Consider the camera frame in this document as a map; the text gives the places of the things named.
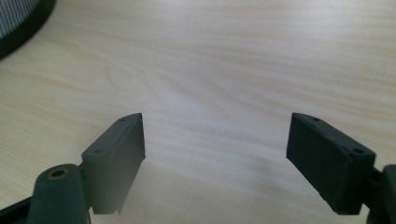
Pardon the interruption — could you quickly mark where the black mesh trash bin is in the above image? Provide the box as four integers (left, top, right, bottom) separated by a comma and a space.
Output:
0, 0, 58, 61

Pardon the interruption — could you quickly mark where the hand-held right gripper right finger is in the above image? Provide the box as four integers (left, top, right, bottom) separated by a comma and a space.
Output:
285, 112, 377, 216

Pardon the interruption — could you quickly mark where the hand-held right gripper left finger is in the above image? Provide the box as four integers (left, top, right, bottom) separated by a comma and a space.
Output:
80, 112, 147, 216

